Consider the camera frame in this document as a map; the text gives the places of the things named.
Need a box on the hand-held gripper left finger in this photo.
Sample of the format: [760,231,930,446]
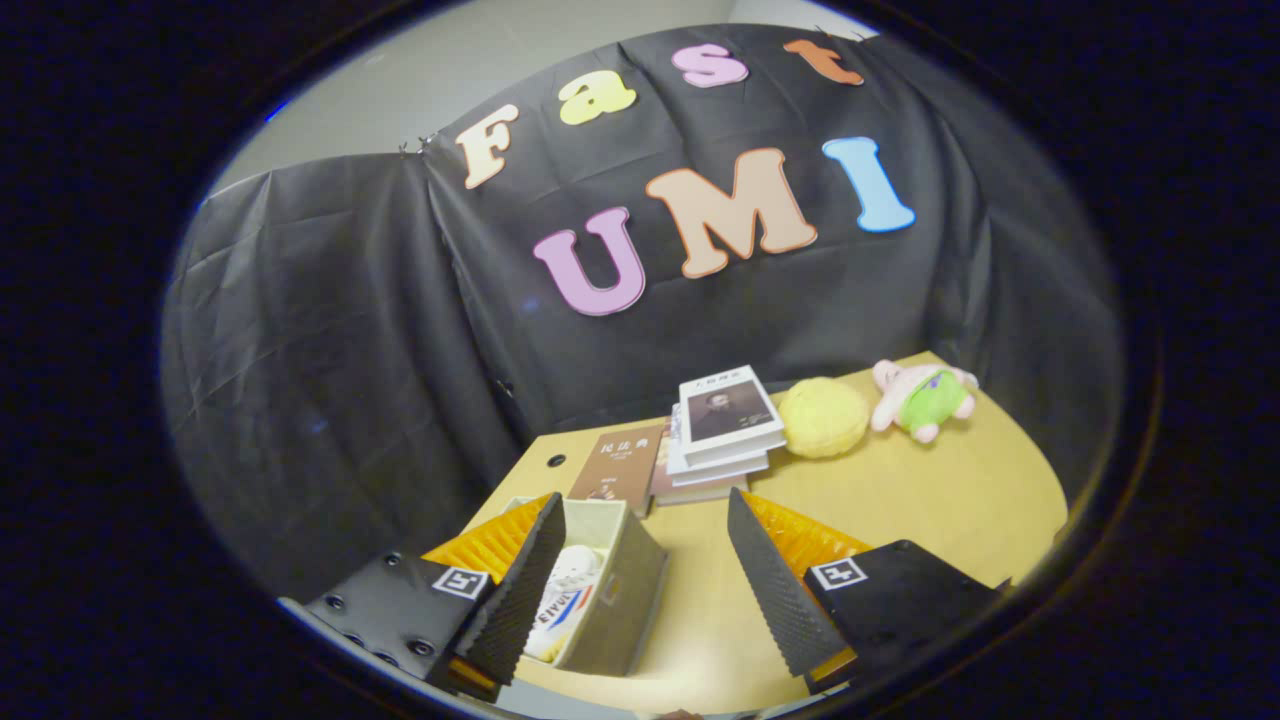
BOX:
[300,492,568,701]

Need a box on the beige fabric storage box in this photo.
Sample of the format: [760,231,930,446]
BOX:
[490,493,671,678]

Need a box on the reddish brown book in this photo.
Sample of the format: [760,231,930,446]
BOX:
[648,420,751,507]

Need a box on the white thick book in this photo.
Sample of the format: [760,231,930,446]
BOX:
[665,405,771,489]

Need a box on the black backdrop cloth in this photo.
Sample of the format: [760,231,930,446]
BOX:
[160,22,1126,601]

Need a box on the white portrait cover book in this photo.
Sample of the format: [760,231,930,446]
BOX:
[678,365,788,468]

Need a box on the yellow round plush toy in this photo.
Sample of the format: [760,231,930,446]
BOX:
[778,377,871,460]

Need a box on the white shoe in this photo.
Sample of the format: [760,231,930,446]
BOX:
[522,545,606,663]

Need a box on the pink and green plush toy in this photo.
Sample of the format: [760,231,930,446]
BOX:
[870,359,979,444]

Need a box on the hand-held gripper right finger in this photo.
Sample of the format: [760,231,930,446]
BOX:
[727,487,1006,694]

